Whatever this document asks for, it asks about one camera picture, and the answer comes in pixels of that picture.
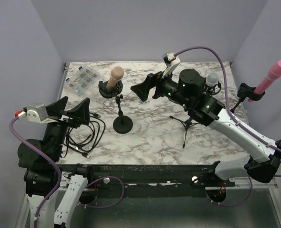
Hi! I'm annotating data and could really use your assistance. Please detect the black tripod shock mount stand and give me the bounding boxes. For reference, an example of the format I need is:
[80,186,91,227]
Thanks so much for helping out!
[169,80,221,149]

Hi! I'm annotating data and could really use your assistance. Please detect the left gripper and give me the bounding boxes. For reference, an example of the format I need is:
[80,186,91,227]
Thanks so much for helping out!
[43,95,90,161]

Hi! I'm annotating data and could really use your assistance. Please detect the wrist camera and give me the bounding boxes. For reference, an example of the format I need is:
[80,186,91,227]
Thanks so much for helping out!
[162,52,181,78]
[15,104,56,124]

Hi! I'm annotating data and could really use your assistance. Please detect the clear plastic parts box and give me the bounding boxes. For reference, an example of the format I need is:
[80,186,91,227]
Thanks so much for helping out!
[65,66,101,96]

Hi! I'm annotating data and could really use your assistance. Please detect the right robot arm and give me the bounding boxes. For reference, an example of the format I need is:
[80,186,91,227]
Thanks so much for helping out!
[131,69,281,186]

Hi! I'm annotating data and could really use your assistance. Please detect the silver white microphone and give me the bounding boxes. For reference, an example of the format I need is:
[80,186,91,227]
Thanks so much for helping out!
[206,72,219,87]

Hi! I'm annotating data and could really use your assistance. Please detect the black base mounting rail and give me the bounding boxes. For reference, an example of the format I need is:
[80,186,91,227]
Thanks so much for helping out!
[59,164,235,199]

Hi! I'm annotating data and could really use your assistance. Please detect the black shock mount desk stand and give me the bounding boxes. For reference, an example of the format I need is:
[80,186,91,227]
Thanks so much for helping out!
[98,81,133,134]

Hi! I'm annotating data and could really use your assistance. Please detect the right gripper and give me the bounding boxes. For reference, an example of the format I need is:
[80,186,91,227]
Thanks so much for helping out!
[131,65,191,109]

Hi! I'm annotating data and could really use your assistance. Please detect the black clip round base stand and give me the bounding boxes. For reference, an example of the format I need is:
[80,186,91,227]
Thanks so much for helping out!
[230,83,265,113]

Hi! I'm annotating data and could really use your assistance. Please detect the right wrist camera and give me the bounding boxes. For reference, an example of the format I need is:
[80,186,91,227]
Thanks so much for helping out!
[162,52,181,78]

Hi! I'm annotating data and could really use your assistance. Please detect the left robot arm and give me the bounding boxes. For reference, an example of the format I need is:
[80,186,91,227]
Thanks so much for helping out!
[10,96,94,228]

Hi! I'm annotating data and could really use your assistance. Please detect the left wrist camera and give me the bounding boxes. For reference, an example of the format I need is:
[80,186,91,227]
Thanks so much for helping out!
[15,104,56,124]

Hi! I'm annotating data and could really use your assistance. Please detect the pink microphone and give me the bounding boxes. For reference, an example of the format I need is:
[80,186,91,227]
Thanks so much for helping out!
[253,60,281,95]

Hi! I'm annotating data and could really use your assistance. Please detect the beige microphone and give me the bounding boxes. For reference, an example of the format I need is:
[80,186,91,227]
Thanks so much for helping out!
[106,66,124,90]

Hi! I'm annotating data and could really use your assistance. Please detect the black usb cables bundle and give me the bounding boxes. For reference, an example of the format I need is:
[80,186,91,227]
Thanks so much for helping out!
[61,113,106,159]

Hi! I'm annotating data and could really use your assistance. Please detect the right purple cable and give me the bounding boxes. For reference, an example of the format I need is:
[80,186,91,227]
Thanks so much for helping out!
[175,47,281,207]

